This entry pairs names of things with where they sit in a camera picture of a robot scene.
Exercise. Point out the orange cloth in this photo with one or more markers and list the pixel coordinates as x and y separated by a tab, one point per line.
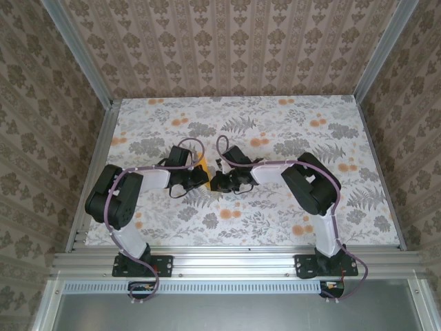
204	163

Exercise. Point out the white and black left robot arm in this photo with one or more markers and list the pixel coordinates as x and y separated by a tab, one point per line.
129	241

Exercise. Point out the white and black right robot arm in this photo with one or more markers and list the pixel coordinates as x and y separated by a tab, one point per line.
327	234

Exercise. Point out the grey sheet metal panel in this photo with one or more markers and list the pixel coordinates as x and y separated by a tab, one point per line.
224	313

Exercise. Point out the floral patterned table cover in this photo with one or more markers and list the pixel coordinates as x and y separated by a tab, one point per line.
241	224

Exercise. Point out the small black connector board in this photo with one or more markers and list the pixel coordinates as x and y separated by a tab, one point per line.
332	291
139	292

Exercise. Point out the aluminium cross rail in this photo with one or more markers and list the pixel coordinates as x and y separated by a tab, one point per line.
224	262

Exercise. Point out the aluminium side rail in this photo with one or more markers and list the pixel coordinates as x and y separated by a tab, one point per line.
102	138
380	172

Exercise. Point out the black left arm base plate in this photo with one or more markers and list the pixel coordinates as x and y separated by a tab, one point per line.
165	265

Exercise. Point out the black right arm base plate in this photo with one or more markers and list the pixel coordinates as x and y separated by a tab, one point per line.
303	265

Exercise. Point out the aluminium corner post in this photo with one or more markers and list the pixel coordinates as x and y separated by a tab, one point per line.
80	51
382	51

